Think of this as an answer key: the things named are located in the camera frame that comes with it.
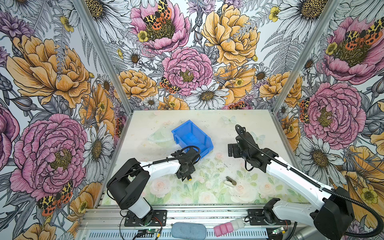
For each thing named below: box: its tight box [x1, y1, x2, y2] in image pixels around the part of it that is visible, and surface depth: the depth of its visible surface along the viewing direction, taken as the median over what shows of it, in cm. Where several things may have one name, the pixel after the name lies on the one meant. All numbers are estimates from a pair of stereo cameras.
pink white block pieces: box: [213, 218, 245, 237], surface depth 73 cm
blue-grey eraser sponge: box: [171, 222, 207, 240], surface depth 70 cm
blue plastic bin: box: [171, 119, 214, 158], surface depth 102 cm
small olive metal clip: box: [225, 176, 237, 186], surface depth 86 cm
